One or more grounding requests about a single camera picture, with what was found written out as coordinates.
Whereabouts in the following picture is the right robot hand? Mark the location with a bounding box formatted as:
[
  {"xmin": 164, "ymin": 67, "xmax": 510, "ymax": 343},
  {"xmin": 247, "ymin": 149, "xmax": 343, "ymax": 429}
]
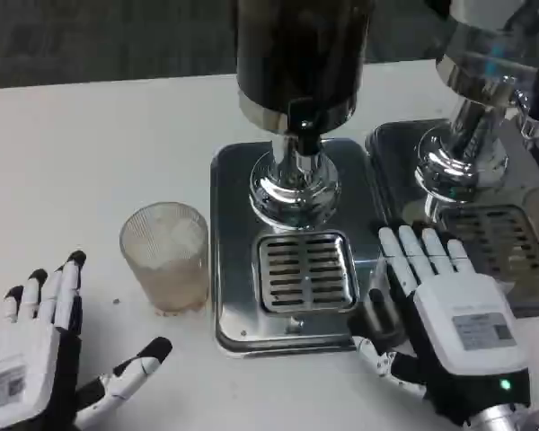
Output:
[{"xmin": 348, "ymin": 222, "xmax": 533, "ymax": 427}]

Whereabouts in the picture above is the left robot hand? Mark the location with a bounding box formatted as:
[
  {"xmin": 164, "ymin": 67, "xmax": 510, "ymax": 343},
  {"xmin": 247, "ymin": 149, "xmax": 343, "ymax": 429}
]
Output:
[{"xmin": 0, "ymin": 250, "xmax": 173, "ymax": 431}]

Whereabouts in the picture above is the steel drip grid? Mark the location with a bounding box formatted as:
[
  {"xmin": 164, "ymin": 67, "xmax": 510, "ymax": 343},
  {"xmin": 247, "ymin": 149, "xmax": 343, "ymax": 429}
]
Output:
[
  {"xmin": 250, "ymin": 230, "xmax": 360, "ymax": 318},
  {"xmin": 438, "ymin": 204, "xmax": 539, "ymax": 283}
]

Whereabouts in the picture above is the steel dispenser base tray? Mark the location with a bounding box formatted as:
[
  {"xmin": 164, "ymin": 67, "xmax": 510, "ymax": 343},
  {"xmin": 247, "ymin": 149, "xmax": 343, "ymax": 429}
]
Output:
[
  {"xmin": 365, "ymin": 119, "xmax": 539, "ymax": 321},
  {"xmin": 209, "ymin": 139, "xmax": 388, "ymax": 360}
]

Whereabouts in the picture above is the clear ribbed glass cup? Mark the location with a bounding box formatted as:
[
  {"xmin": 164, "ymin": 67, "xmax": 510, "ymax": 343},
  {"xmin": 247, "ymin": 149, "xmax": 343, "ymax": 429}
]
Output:
[{"xmin": 119, "ymin": 201, "xmax": 211, "ymax": 316}]

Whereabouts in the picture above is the drink dispenser with clear tank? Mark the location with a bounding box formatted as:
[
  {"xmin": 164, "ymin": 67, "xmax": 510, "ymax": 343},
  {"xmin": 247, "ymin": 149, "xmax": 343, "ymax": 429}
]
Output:
[{"xmin": 413, "ymin": 0, "xmax": 539, "ymax": 225}]

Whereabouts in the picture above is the drink dispenser with dark tank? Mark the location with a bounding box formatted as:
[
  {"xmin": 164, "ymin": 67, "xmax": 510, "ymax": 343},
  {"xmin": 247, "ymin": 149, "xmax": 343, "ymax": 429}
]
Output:
[{"xmin": 234, "ymin": 0, "xmax": 375, "ymax": 226}]

